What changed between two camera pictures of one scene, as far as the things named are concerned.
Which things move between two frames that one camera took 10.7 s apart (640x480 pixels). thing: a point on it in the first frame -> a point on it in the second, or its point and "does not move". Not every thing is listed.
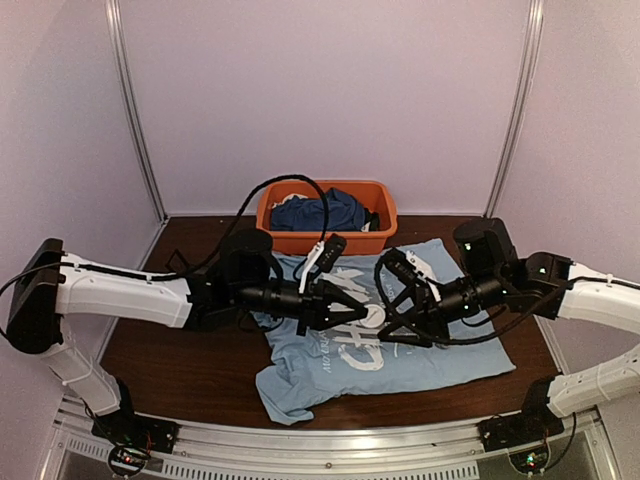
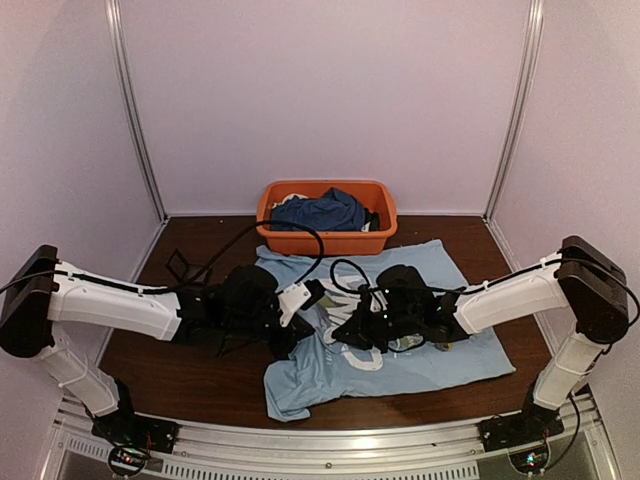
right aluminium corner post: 519,107 does not move
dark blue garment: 308,214 does not move
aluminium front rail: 430,452 does not move
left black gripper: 313,309 -> 299,329
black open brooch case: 177,262 does not move
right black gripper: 424,316 -> 357,327
